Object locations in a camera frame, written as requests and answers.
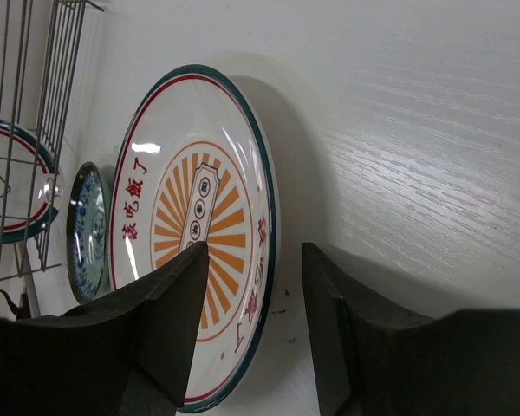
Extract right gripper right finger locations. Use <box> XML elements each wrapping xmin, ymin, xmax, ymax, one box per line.
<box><xmin>302</xmin><ymin>243</ymin><xmax>520</xmax><ymax>415</ymax></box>

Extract teal red rimmed plate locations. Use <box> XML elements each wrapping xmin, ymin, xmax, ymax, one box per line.
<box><xmin>0</xmin><ymin>119</ymin><xmax>63</xmax><ymax>244</ymax></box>

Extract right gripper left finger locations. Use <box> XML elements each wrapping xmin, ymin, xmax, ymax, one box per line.
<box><xmin>0</xmin><ymin>242</ymin><xmax>209</xmax><ymax>415</ymax></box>

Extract blue floral small plate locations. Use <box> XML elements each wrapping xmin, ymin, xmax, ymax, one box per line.
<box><xmin>66</xmin><ymin>162</ymin><xmax>111</xmax><ymax>304</ymax></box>

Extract grey wire dish rack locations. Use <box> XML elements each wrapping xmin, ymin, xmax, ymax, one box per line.
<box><xmin>0</xmin><ymin>1</ymin><xmax>106</xmax><ymax>283</ymax></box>

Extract orange sunburst white plate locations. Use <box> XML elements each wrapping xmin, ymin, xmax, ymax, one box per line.
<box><xmin>108</xmin><ymin>64</ymin><xmax>280</xmax><ymax>413</ymax></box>

